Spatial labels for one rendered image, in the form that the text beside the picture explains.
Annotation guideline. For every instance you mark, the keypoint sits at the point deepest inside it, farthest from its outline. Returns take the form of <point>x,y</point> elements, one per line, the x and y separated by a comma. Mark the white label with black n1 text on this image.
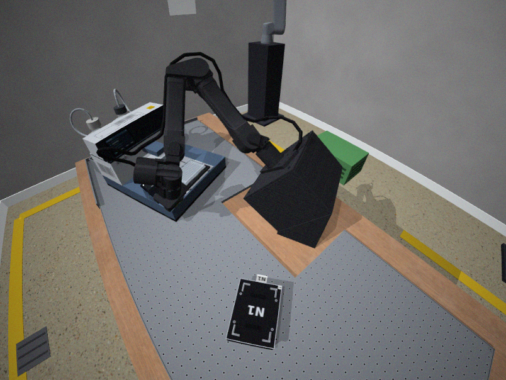
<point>261,278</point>

